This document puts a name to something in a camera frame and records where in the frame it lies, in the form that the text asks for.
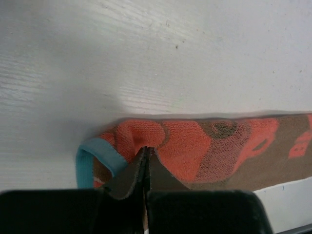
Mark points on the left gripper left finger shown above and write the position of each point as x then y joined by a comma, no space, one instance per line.
117,207

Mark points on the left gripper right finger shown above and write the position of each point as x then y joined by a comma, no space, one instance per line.
172,208

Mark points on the brown orange towel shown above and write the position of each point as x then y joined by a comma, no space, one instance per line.
205,154

